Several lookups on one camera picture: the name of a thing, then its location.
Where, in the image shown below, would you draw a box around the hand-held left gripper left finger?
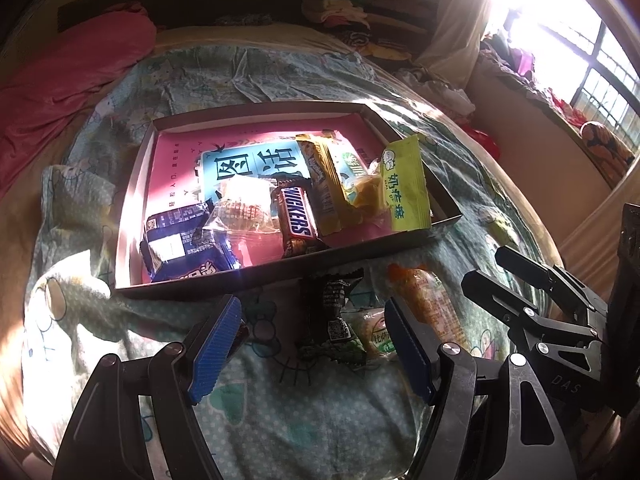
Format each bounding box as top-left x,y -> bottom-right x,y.
52,294 -> 244,480

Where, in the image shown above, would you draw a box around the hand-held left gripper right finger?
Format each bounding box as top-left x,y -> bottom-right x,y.
384,296 -> 568,480

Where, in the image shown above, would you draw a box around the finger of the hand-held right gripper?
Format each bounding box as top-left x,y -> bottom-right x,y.
460,269 -> 604,357
496,245 -> 609,327

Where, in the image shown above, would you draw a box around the clear round cake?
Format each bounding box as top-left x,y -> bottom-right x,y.
345,307 -> 398,361

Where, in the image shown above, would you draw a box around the orange snack packet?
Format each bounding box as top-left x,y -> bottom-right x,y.
387,262 -> 471,353

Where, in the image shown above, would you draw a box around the dark green candy packet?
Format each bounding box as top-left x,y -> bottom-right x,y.
295,267 -> 368,368

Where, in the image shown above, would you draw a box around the blue snack packet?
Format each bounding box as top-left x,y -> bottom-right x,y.
140,200 -> 242,284

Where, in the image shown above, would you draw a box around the light green snack packet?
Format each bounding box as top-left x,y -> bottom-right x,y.
381,135 -> 433,233

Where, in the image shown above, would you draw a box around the clear brown pastry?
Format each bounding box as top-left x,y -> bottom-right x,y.
202,175 -> 282,237

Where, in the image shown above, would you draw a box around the brown chocolate bar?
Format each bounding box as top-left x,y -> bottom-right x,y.
270,177 -> 331,260

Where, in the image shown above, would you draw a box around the grey cardboard box tray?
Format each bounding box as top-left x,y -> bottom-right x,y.
114,101 -> 463,303

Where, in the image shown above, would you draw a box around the yellow cake packet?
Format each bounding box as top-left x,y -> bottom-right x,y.
330,144 -> 397,222

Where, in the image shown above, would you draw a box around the gold snack packet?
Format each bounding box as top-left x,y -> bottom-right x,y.
295,130 -> 353,237

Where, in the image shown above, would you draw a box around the red plastic bag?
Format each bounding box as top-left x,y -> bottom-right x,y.
464,127 -> 502,162

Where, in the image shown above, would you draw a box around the orange floral pillow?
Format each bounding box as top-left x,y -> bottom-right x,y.
580,120 -> 637,182

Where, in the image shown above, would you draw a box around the clothes on windowsill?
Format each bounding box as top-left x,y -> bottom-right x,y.
479,25 -> 586,128

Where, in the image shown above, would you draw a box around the window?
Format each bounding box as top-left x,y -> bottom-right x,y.
500,0 -> 640,148

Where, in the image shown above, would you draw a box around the beige curtain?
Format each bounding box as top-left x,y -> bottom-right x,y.
415,0 -> 503,81

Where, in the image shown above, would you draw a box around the pile of folded clothes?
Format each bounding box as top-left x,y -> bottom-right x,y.
302,0 -> 441,61

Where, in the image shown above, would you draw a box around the pink blanket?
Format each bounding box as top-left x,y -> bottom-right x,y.
0,2 -> 158,198

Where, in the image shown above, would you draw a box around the dark floral cloth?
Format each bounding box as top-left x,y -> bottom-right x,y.
215,12 -> 273,28

